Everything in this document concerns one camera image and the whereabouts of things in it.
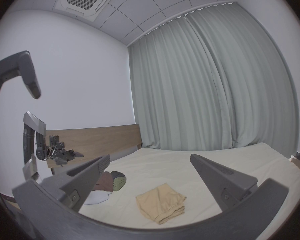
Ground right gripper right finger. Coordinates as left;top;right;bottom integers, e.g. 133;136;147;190
190;153;258;213

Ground white garment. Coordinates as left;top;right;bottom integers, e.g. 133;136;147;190
82;190;113;206

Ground dark brown garment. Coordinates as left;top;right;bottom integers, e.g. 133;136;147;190
94;171;114;192

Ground tan shorts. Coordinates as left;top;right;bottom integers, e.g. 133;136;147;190
136;183;187;225

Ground olive green garment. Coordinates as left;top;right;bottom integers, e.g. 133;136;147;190
112;176;127;192

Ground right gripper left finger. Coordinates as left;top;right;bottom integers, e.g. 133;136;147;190
44;154;112;212

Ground bed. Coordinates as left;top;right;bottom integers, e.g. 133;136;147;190
46;124;300;234

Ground pale green curtain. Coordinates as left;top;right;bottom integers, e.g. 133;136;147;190
127;11;234;152
185;1;298;152

